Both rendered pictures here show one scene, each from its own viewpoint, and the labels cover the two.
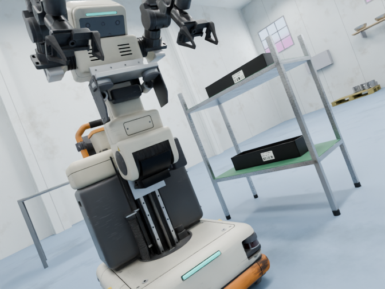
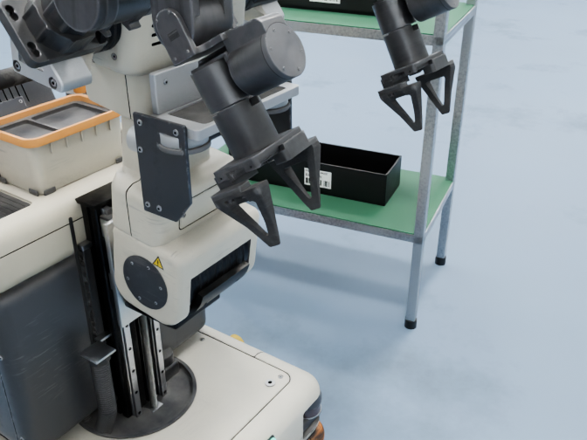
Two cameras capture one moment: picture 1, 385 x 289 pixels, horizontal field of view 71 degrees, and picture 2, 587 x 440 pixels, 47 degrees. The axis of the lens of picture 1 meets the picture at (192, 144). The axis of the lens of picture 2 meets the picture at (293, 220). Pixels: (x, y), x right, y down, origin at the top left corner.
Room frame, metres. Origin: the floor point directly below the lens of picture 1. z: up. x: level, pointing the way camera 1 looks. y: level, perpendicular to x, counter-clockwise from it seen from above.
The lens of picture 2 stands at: (0.09, 0.46, 1.38)
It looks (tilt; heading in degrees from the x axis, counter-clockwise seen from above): 29 degrees down; 335
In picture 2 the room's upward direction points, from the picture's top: straight up
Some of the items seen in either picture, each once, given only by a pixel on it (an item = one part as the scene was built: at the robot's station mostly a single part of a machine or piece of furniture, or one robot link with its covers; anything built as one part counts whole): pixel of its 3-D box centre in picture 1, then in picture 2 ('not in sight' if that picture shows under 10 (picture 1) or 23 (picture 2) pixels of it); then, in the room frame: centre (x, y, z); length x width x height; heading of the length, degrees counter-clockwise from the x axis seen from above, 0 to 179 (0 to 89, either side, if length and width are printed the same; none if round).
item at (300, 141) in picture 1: (267, 153); (314, 166); (2.02, -0.50, 0.41); 0.57 x 0.17 x 0.11; 41
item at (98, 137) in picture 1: (114, 137); (59, 141); (1.41, 0.36, 0.87); 0.23 x 0.15 x 0.11; 121
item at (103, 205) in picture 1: (136, 187); (88, 267); (1.39, 0.35, 0.59); 0.55 x 0.34 x 0.83; 121
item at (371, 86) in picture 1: (354, 93); not in sight; (9.22, -5.78, 0.19); 1.34 x 0.93 x 0.38; 42
